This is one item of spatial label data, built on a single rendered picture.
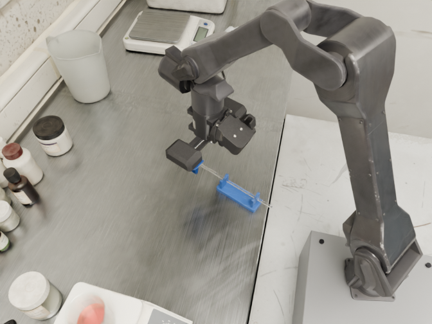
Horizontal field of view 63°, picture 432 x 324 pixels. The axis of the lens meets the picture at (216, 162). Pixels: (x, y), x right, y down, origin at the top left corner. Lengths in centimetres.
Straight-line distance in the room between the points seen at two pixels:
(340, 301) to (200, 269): 26
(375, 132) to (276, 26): 15
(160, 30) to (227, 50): 70
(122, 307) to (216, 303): 17
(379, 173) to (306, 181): 40
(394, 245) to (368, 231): 4
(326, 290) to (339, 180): 32
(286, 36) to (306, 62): 4
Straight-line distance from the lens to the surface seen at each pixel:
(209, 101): 59
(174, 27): 118
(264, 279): 70
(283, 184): 81
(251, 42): 45
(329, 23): 43
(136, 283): 71
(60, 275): 76
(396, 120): 209
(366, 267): 51
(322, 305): 59
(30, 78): 103
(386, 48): 39
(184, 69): 55
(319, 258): 62
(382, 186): 46
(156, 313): 62
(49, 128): 89
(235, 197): 77
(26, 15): 108
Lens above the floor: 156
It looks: 52 degrees down
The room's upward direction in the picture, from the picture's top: straight up
